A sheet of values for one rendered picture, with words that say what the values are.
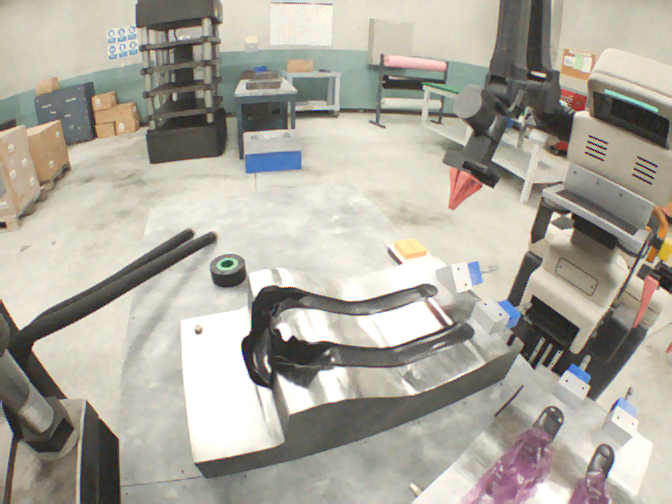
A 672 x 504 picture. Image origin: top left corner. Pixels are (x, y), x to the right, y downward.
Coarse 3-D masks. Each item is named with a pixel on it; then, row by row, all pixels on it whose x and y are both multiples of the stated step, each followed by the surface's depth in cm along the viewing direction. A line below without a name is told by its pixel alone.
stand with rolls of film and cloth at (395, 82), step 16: (384, 64) 521; (400, 64) 516; (416, 64) 526; (432, 64) 537; (448, 64) 557; (384, 80) 533; (400, 80) 529; (416, 80) 542; (432, 80) 556; (384, 128) 553
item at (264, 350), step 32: (288, 288) 50; (416, 288) 60; (256, 320) 48; (256, 352) 48; (288, 352) 42; (320, 352) 43; (352, 352) 45; (384, 352) 48; (416, 352) 48; (256, 384) 40
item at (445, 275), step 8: (456, 264) 58; (464, 264) 58; (472, 264) 60; (440, 272) 61; (448, 272) 58; (456, 272) 57; (464, 272) 58; (472, 272) 60; (480, 272) 60; (440, 280) 61; (448, 280) 59; (456, 280) 57; (464, 280) 57; (472, 280) 60; (480, 280) 60; (448, 288) 59; (456, 288) 57; (464, 288) 57
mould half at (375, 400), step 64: (192, 320) 54; (320, 320) 47; (384, 320) 53; (448, 320) 53; (192, 384) 43; (320, 384) 37; (384, 384) 41; (448, 384) 44; (192, 448) 35; (256, 448) 36; (320, 448) 41
